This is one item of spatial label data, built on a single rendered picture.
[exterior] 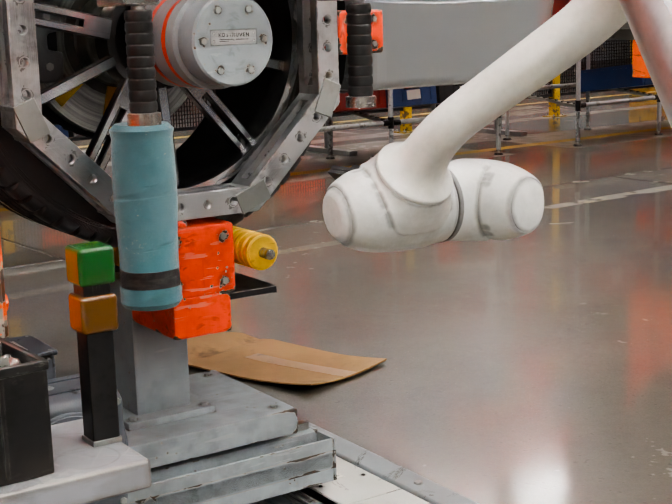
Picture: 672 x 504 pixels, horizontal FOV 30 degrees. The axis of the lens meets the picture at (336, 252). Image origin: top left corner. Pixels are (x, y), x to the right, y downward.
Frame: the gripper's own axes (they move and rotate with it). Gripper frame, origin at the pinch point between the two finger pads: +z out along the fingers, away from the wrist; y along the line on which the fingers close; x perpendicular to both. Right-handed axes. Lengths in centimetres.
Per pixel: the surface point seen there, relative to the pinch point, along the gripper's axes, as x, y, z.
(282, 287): -111, 23, 183
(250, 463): -24, -43, 12
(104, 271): 42, -42, -43
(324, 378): -78, -9, 86
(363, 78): 15.0, 7.2, -12.9
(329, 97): 6.2, 10.3, 9.0
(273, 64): 12.7, 11.2, 19.7
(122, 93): 29.7, -10.1, 19.7
